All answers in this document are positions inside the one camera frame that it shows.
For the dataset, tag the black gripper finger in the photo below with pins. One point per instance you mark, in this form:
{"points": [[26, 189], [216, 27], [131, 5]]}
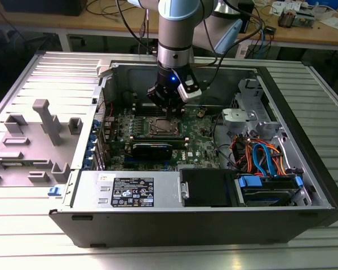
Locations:
{"points": [[178, 107], [155, 95]]}

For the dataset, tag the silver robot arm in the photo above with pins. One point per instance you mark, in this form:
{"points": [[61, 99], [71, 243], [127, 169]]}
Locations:
{"points": [[174, 33]]}

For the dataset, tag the black RAM slot bank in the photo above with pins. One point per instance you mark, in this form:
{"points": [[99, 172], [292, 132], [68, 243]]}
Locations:
{"points": [[141, 108]]}

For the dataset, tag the blue expansion slot latches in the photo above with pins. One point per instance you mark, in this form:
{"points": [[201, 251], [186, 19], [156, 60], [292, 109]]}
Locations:
{"points": [[90, 139]]}

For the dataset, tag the round coin battery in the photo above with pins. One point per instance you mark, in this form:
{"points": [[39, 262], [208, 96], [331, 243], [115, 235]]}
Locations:
{"points": [[200, 114]]}

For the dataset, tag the green motherboard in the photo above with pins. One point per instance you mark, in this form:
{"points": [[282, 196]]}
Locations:
{"points": [[197, 135]]}

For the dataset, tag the black graphics card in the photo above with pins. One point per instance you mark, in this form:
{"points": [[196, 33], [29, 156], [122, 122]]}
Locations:
{"points": [[152, 153]]}

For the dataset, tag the silver metal drive cage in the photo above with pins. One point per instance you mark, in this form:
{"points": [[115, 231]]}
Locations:
{"points": [[236, 119]]}

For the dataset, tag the white QR label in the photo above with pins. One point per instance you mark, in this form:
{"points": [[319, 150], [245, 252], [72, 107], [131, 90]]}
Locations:
{"points": [[242, 52]]}

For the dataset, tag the blue disk carrier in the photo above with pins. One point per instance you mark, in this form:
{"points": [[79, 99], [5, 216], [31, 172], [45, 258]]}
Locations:
{"points": [[250, 181]]}

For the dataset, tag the black tower box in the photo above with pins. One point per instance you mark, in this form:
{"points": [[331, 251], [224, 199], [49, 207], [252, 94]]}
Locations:
{"points": [[248, 8]]}

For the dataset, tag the grey power supply unit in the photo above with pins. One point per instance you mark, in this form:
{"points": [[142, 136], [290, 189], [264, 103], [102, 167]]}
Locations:
{"points": [[90, 188]]}

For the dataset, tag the small black adapter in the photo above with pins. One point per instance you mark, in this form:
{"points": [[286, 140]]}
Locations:
{"points": [[270, 30]]}

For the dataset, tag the black open PC case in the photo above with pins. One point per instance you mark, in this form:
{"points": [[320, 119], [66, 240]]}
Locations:
{"points": [[186, 227]]}

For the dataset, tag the black hard disk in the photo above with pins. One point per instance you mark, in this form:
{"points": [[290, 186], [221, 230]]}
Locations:
{"points": [[267, 197]]}

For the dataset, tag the wooden desk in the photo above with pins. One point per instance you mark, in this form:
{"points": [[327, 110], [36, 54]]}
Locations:
{"points": [[45, 22]]}

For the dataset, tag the metal heat sink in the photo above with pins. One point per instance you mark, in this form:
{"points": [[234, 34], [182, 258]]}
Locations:
{"points": [[287, 18]]}

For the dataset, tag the grey plastic parts rack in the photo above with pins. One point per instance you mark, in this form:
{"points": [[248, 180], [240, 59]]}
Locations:
{"points": [[31, 157]]}

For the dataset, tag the white printed cards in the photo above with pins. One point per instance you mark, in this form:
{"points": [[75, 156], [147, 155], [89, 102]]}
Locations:
{"points": [[284, 7]]}

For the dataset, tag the large black flat box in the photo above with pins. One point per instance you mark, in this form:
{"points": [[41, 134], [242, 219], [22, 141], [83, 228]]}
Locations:
{"points": [[45, 7]]}

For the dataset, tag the grey metal device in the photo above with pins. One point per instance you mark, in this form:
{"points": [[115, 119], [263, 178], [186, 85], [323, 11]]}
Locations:
{"points": [[305, 19]]}

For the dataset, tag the white paper sheet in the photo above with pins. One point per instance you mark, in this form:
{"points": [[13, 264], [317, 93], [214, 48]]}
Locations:
{"points": [[335, 22]]}

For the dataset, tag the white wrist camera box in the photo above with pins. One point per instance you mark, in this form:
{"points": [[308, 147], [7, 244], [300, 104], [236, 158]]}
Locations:
{"points": [[190, 90]]}

